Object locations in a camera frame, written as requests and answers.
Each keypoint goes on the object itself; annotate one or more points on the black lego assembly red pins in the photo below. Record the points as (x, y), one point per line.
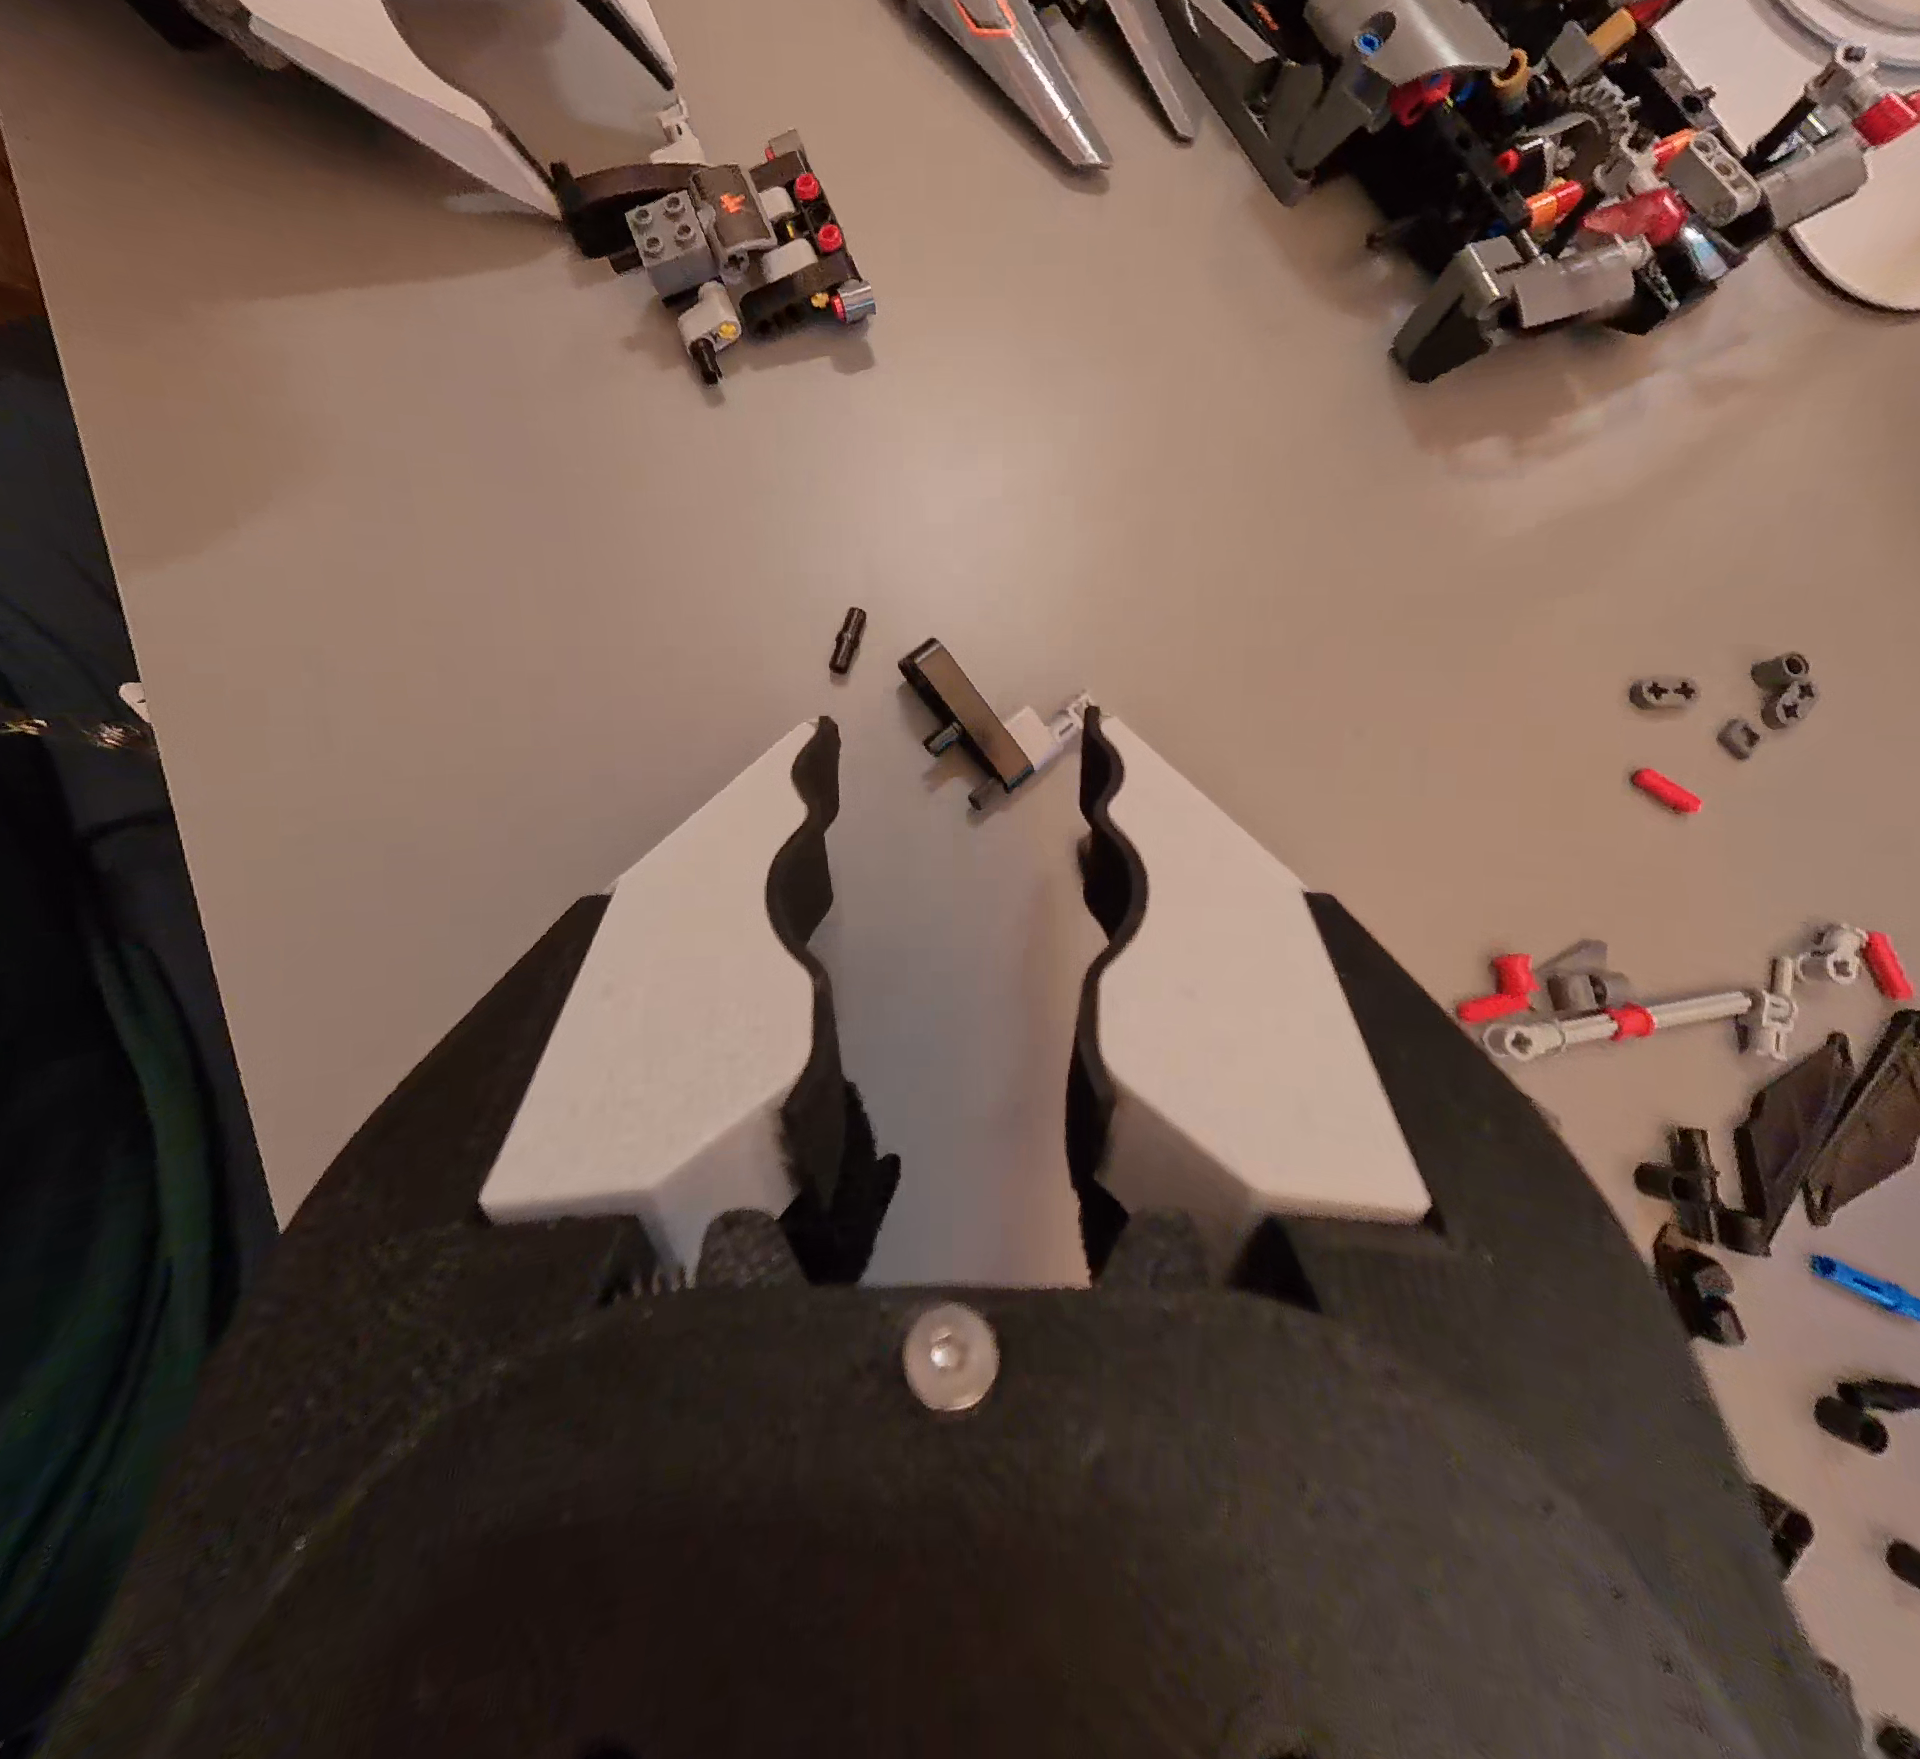
(803, 267)

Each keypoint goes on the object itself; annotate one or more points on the grey lego panels orange stripes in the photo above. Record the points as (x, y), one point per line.
(1005, 4)

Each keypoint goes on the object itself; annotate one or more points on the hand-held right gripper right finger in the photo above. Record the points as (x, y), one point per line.
(1244, 1039)

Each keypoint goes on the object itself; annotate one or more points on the black lego wing panel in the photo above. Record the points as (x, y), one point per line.
(1800, 1130)

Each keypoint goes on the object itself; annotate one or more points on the large lego vehicle model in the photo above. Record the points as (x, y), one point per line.
(1425, 64)

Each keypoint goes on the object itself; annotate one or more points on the dark grey lego axle assembly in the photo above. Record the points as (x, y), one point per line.
(677, 237)

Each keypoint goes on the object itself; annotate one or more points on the white rounded board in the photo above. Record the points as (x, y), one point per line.
(1861, 259)

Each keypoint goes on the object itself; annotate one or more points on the red lego pin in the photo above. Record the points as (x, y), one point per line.
(1664, 789)

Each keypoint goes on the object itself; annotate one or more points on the light grey lego rod assembly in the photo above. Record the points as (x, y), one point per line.
(1651, 1018)

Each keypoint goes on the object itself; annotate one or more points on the black lego beam assembly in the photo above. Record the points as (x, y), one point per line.
(969, 708)
(599, 207)

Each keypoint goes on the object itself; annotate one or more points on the small dark grey lego frame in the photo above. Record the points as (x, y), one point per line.
(1736, 739)

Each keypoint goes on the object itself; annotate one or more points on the person's dark trousers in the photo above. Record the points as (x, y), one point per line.
(90, 1039)

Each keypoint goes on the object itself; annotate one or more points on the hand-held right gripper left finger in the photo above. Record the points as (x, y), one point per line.
(661, 1039)

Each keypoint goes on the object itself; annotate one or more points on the cluster of small lego pieces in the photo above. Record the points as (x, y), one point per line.
(1703, 1279)

